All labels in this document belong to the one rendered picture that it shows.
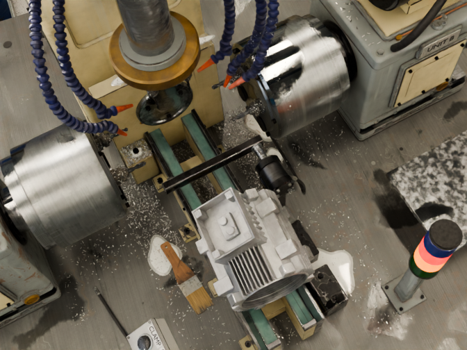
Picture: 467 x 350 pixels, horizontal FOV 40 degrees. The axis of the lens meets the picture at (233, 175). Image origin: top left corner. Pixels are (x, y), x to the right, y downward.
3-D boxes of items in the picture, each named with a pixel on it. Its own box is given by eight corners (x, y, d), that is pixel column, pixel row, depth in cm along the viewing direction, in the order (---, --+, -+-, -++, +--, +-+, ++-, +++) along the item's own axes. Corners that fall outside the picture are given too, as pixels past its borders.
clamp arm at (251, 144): (258, 137, 151) (161, 186, 147) (258, 131, 149) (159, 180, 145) (265, 148, 150) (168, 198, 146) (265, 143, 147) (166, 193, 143)
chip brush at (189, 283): (155, 248, 162) (155, 248, 161) (172, 238, 163) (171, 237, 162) (197, 316, 154) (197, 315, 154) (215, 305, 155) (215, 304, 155)
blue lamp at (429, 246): (416, 237, 122) (421, 229, 118) (443, 223, 123) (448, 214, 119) (435, 264, 119) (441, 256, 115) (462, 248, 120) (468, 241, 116)
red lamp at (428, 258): (412, 245, 126) (416, 237, 122) (437, 230, 127) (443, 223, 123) (430, 271, 123) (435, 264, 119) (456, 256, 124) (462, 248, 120)
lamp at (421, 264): (407, 252, 130) (412, 245, 126) (432, 238, 131) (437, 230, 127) (425, 277, 127) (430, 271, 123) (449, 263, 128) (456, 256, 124)
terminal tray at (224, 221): (205, 218, 139) (190, 212, 132) (246, 193, 136) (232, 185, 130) (227, 267, 134) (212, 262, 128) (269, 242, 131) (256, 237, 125)
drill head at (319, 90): (203, 97, 167) (192, 38, 144) (337, 32, 173) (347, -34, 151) (249, 172, 157) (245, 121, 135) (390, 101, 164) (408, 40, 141)
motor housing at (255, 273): (219, 239, 153) (181, 225, 137) (286, 198, 149) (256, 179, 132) (254, 314, 145) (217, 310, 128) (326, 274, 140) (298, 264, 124)
